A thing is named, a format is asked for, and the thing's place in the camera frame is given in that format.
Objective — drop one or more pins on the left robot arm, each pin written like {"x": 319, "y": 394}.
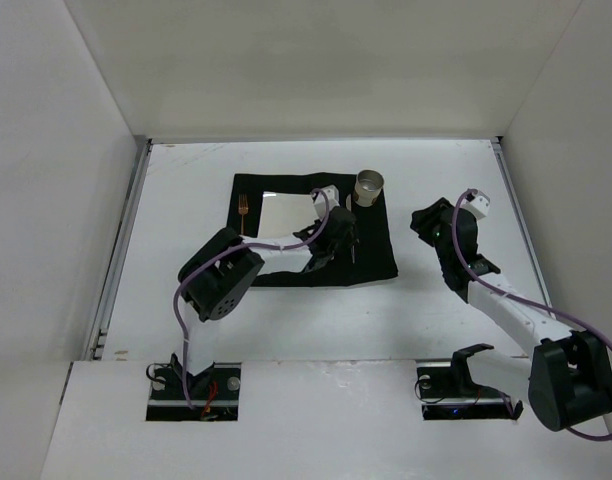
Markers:
{"x": 214, "y": 281}

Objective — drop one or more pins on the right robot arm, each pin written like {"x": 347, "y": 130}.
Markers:
{"x": 564, "y": 376}

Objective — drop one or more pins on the aluminium rail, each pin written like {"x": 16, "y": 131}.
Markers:
{"x": 103, "y": 312}
{"x": 497, "y": 147}

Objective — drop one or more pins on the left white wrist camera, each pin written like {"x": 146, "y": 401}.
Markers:
{"x": 325, "y": 199}

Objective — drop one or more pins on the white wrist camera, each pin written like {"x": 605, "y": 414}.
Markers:
{"x": 477, "y": 203}
{"x": 325, "y": 199}

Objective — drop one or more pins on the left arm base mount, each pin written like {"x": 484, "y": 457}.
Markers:
{"x": 214, "y": 393}

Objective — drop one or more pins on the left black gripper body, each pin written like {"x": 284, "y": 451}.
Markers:
{"x": 344, "y": 232}

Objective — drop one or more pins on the white paper cup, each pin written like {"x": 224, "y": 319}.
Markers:
{"x": 367, "y": 189}

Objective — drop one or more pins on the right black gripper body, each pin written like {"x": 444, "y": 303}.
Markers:
{"x": 431, "y": 220}

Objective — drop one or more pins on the right aluminium rail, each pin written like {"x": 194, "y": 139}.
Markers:
{"x": 497, "y": 147}

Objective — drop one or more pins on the copper fork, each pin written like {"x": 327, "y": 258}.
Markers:
{"x": 243, "y": 210}

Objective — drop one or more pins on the left aluminium rail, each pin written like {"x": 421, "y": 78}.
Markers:
{"x": 103, "y": 312}

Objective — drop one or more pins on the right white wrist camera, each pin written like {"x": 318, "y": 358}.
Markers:
{"x": 477, "y": 203}

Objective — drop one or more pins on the square white plate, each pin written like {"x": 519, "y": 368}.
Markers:
{"x": 283, "y": 214}

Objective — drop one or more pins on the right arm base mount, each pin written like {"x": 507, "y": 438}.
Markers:
{"x": 447, "y": 392}

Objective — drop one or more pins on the black cloth placemat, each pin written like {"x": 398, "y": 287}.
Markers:
{"x": 375, "y": 259}

